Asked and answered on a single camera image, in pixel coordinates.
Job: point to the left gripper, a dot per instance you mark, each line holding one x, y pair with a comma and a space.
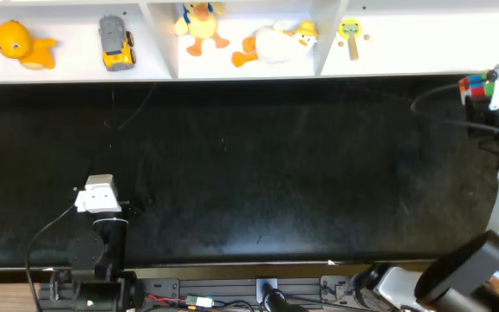
125, 203

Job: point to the grey and yellow toy truck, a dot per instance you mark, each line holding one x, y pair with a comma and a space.
117, 43

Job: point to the yellow rubber duck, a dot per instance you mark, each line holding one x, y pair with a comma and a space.
15, 41

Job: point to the yellow rattle drum toy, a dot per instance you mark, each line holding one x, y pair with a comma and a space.
350, 30

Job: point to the many-coloured puzzle cube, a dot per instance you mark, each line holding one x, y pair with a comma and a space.
475, 89

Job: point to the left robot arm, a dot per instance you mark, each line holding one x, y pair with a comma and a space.
102, 260

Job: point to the white shelf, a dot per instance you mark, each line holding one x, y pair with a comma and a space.
80, 65

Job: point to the white plush duck yellow hat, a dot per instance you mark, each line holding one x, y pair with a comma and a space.
277, 45

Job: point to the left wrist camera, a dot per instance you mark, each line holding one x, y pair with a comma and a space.
98, 195

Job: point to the mounting rail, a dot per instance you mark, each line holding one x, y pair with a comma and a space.
232, 294

